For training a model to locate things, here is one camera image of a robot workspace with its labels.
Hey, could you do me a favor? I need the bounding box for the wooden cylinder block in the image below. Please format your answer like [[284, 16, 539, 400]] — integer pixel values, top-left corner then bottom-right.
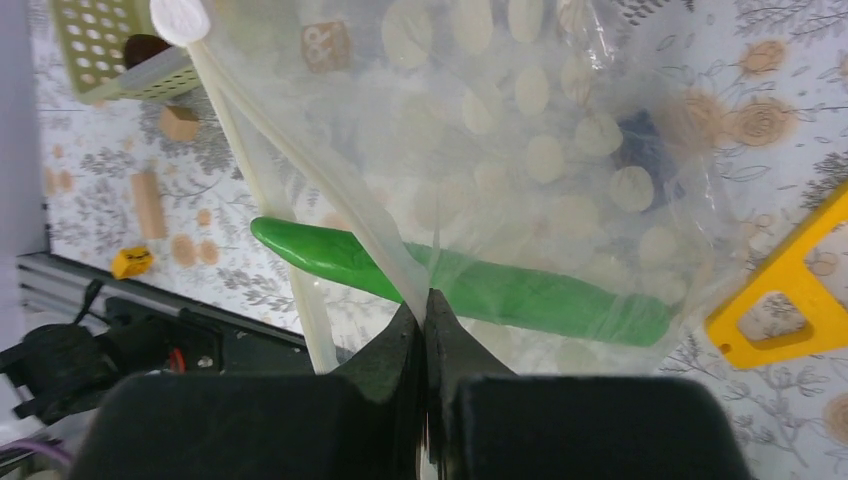
[[130, 171, 168, 240]]

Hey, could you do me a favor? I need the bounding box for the clear zip top bag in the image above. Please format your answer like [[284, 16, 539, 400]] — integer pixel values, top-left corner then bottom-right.
[[150, 1, 745, 373]]

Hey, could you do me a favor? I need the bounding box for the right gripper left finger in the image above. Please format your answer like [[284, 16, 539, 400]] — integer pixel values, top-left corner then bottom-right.
[[70, 307, 423, 479]]

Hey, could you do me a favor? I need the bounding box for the long green pepper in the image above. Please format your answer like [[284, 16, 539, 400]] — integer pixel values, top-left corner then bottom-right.
[[250, 217, 672, 347]]

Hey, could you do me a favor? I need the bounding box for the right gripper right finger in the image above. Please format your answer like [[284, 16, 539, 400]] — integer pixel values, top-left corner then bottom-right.
[[425, 290, 751, 479]]

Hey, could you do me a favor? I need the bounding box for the yellow plastic triangle tool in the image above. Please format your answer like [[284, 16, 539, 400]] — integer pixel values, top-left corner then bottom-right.
[[705, 184, 847, 369]]

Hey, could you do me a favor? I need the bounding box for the light green plastic basket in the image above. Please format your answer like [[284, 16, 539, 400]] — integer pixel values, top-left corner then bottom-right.
[[48, 0, 200, 105]]

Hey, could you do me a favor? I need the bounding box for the brown nut in basket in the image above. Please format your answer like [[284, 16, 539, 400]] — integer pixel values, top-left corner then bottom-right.
[[123, 34, 171, 70]]

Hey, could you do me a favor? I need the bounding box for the wooden cube block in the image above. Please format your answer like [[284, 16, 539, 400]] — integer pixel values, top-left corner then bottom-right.
[[158, 106, 200, 142]]

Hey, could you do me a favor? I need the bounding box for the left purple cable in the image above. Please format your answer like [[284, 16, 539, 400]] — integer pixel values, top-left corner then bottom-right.
[[0, 438, 74, 468]]

